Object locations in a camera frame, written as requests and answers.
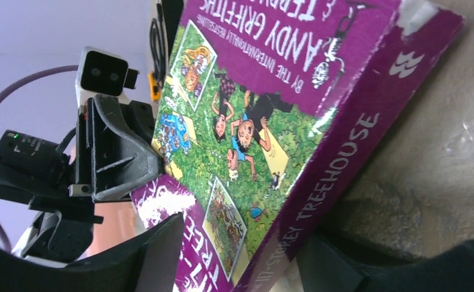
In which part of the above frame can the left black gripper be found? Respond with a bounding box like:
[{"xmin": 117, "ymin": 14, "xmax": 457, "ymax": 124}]
[{"xmin": 68, "ymin": 94, "xmax": 165, "ymax": 202}]

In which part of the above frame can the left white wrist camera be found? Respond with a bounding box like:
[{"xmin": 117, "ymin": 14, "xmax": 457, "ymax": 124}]
[{"xmin": 75, "ymin": 46, "xmax": 139, "ymax": 108}]

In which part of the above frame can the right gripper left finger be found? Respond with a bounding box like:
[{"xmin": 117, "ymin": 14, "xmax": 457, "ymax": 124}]
[{"xmin": 0, "ymin": 213, "xmax": 184, "ymax": 291}]

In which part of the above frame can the pink plastic storage box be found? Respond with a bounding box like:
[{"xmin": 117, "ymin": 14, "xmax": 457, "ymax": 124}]
[{"xmin": 86, "ymin": 202, "xmax": 137, "ymax": 256}]

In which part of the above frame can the black coiled cable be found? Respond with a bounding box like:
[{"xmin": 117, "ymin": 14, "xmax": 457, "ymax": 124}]
[{"xmin": 148, "ymin": 2, "xmax": 169, "ymax": 89}]

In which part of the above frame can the purple Treehouse book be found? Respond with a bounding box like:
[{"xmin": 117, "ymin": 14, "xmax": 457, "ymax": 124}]
[{"xmin": 132, "ymin": 1, "xmax": 465, "ymax": 291}]

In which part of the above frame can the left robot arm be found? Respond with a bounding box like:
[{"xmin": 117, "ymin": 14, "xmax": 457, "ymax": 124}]
[{"xmin": 0, "ymin": 94, "xmax": 164, "ymax": 263}]

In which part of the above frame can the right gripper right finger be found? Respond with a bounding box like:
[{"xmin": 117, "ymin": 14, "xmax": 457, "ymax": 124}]
[{"xmin": 296, "ymin": 232, "xmax": 474, "ymax": 291}]

